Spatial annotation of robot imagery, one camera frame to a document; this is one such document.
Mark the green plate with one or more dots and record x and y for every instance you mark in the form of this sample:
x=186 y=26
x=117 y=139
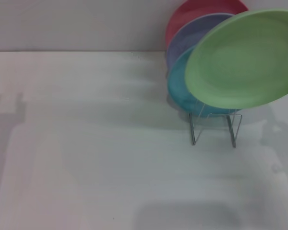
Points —
x=240 y=62

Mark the purple plate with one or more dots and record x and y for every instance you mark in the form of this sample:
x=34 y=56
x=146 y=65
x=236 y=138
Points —
x=189 y=38

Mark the light blue plate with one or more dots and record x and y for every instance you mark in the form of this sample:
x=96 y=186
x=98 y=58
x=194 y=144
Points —
x=180 y=83

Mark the red plate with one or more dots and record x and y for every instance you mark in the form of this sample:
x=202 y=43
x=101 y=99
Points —
x=194 y=16

